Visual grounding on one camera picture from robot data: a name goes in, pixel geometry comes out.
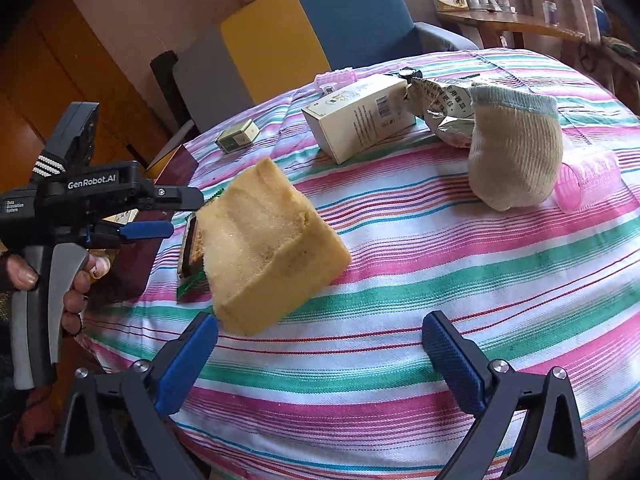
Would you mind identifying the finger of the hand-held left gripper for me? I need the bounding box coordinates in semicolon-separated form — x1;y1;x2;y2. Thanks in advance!
87;220;176;249
140;185;207;212

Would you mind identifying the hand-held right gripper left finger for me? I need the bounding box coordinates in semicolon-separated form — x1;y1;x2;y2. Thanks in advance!
52;311;219;480

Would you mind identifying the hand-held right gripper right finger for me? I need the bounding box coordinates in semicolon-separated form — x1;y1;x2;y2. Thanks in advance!
421;310;591;480

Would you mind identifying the biscuit packet green wrapper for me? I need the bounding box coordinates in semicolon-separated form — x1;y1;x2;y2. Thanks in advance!
176;187;223;303

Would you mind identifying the yellow sponge block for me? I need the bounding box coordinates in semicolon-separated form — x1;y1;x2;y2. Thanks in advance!
195;157;352;337

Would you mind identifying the white carton box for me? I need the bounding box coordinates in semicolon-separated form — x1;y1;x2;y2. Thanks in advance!
301;74;418;165

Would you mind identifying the beige sock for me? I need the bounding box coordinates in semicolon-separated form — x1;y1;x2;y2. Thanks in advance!
467;85;565;212

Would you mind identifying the pink wafer roll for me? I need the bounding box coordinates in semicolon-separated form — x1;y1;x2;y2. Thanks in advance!
555;150;621;213

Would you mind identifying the silver white foil packet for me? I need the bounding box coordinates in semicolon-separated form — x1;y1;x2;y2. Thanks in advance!
404;76;496;148

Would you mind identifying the person's left hand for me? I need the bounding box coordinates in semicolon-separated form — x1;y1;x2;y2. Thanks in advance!
0;252;112;338

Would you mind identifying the small green white box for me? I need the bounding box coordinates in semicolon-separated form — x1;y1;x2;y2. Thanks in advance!
215;120;260;154

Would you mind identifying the striped pink green tablecloth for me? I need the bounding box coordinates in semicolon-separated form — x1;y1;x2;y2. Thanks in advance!
75;47;640;480

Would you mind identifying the wooden wardrobe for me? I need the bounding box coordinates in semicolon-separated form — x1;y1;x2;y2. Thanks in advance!
0;0;171;201

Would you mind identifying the grey yellow blue chair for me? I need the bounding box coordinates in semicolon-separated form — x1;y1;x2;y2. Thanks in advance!
172;0;481;148

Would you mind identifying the small pink white packet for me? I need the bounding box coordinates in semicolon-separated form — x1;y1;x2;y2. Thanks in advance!
314;70;358;92

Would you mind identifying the wooden side table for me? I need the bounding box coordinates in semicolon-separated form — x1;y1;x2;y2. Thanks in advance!
437;7;586;51

